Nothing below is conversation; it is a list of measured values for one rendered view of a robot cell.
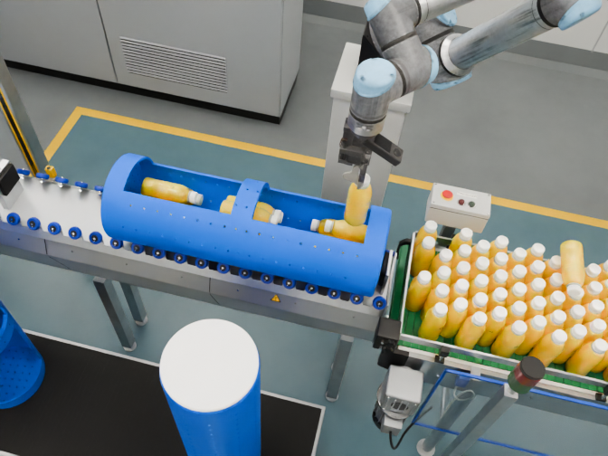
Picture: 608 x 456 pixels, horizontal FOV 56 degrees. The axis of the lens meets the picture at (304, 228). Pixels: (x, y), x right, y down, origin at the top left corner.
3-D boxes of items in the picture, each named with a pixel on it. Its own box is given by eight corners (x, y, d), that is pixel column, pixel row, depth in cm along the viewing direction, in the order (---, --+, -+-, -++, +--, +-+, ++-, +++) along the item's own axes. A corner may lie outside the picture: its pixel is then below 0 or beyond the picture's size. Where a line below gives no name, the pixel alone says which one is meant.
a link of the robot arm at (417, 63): (429, 29, 134) (388, 46, 129) (449, 75, 135) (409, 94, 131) (406, 42, 142) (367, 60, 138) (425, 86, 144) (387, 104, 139)
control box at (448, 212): (427, 200, 209) (433, 181, 200) (482, 212, 207) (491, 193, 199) (424, 221, 203) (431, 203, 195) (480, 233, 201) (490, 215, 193)
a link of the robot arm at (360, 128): (389, 102, 140) (383, 129, 134) (385, 117, 144) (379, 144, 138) (353, 95, 141) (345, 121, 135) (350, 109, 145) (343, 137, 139)
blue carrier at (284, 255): (144, 189, 210) (128, 134, 187) (381, 242, 202) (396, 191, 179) (111, 253, 194) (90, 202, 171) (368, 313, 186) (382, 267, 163)
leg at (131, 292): (137, 314, 285) (111, 241, 235) (149, 317, 285) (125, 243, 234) (133, 324, 282) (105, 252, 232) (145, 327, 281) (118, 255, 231)
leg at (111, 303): (127, 339, 277) (96, 269, 227) (137, 342, 277) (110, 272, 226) (121, 350, 274) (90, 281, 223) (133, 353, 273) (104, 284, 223)
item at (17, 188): (18, 187, 210) (3, 158, 198) (28, 190, 210) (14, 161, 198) (3, 208, 205) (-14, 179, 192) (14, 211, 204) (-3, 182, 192)
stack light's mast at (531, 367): (499, 377, 159) (520, 353, 146) (523, 383, 159) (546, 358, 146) (498, 399, 155) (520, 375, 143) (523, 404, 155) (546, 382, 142)
